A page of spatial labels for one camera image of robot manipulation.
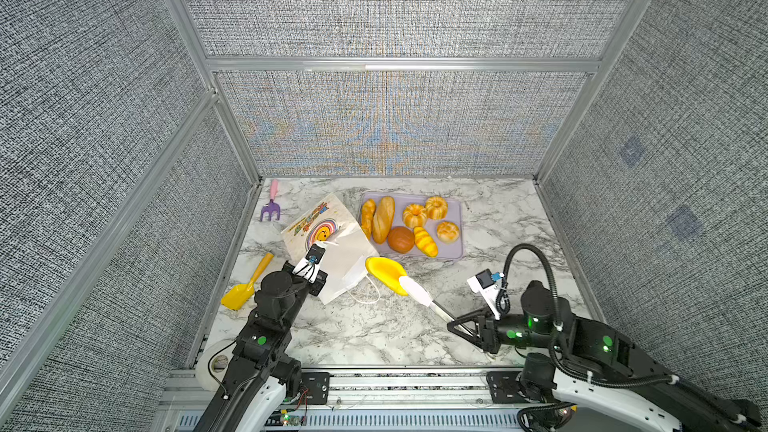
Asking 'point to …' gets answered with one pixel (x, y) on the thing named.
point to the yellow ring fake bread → (414, 216)
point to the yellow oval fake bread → (425, 242)
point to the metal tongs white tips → (425, 298)
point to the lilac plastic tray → (452, 251)
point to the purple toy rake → (272, 206)
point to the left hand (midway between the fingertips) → (315, 250)
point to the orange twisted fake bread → (368, 212)
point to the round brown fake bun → (400, 239)
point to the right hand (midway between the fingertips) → (451, 325)
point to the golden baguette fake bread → (384, 219)
